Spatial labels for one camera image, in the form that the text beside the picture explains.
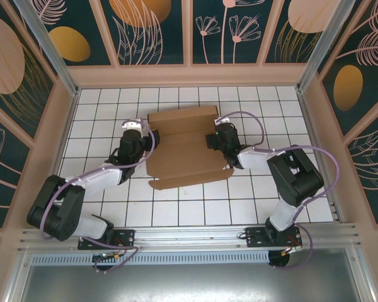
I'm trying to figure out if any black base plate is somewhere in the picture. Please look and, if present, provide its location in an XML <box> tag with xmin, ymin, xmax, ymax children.
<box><xmin>77</xmin><ymin>228</ymin><xmax>136</xmax><ymax>251</ymax></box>
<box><xmin>244</xmin><ymin>226</ymin><xmax>303</xmax><ymax>249</ymax></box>

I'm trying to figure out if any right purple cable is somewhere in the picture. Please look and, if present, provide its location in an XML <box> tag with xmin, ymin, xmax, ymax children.
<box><xmin>219</xmin><ymin>111</ymin><xmax>340</xmax><ymax>271</ymax></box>

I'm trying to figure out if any aluminium corner post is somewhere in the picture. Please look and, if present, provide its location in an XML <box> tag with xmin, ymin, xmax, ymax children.
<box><xmin>12</xmin><ymin>0</ymin><xmax>80</xmax><ymax>97</ymax></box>
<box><xmin>295</xmin><ymin>0</ymin><xmax>363</xmax><ymax>92</ymax></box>

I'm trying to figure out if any aluminium front rail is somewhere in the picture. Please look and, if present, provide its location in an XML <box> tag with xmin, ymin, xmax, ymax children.
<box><xmin>17</xmin><ymin>222</ymin><xmax>362</xmax><ymax>252</ymax></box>

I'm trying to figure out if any purple cable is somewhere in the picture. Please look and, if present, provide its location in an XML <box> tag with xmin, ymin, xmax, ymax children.
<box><xmin>40</xmin><ymin>124</ymin><xmax>157</xmax><ymax>274</ymax></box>
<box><xmin>219</xmin><ymin>111</ymin><xmax>340</xmax><ymax>271</ymax></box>

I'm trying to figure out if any slotted grey cable duct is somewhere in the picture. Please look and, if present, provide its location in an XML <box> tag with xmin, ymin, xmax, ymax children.
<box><xmin>30</xmin><ymin>250</ymin><xmax>270</xmax><ymax>266</ymax></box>

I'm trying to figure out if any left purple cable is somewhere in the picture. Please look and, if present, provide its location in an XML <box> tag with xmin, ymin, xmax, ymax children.
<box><xmin>40</xmin><ymin>124</ymin><xmax>157</xmax><ymax>274</ymax></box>

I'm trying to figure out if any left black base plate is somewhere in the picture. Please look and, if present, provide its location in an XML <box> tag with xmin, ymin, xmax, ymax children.
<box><xmin>77</xmin><ymin>228</ymin><xmax>136</xmax><ymax>251</ymax></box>

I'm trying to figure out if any brown cardboard box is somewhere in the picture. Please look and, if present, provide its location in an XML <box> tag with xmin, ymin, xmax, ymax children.
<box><xmin>146</xmin><ymin>105</ymin><xmax>236</xmax><ymax>191</ymax></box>

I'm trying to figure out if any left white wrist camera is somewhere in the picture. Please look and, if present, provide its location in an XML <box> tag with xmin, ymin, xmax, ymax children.
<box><xmin>121</xmin><ymin>117</ymin><xmax>149</xmax><ymax>132</ymax></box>

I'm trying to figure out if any grey metal sheet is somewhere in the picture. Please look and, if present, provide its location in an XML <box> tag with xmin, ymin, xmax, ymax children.
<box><xmin>6</xmin><ymin>264</ymin><xmax>375</xmax><ymax>302</ymax></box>

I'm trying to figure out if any small circuit board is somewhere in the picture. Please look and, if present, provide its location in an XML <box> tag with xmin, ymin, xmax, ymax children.
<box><xmin>92</xmin><ymin>251</ymin><xmax>122</xmax><ymax>262</ymax></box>

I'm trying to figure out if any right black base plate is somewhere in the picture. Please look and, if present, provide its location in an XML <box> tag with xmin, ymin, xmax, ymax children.
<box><xmin>244</xmin><ymin>226</ymin><xmax>303</xmax><ymax>249</ymax></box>

